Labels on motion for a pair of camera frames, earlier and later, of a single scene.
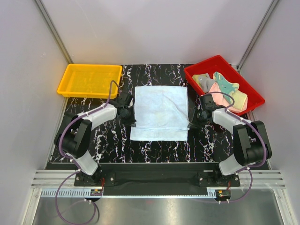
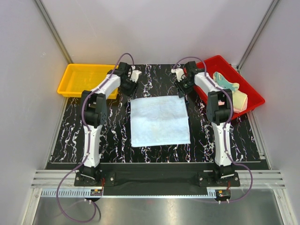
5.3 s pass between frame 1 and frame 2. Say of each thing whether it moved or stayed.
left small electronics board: stayed
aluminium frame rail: stayed
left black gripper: moved
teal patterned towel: stayed
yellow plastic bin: stayed
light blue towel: moved
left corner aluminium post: stayed
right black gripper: moved
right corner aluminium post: stayed
